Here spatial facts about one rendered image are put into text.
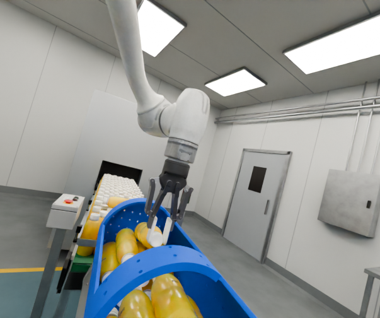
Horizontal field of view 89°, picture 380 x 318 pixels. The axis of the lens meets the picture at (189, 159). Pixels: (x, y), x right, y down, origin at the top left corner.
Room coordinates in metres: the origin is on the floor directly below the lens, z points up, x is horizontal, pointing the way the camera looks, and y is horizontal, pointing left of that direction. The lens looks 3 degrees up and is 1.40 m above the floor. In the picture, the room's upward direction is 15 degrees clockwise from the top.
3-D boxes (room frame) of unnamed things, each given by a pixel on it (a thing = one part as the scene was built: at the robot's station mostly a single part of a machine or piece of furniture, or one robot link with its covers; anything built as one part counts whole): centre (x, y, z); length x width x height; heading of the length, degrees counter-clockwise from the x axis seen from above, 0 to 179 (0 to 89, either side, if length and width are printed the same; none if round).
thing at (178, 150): (0.56, 0.03, 1.43); 0.09 x 0.09 x 0.06
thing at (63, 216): (0.94, 0.50, 1.05); 0.20 x 0.10 x 0.10; 22
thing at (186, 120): (0.57, 0.04, 1.54); 0.13 x 0.11 x 0.16; 44
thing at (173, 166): (0.56, 0.03, 1.36); 0.08 x 0.07 x 0.09; 112
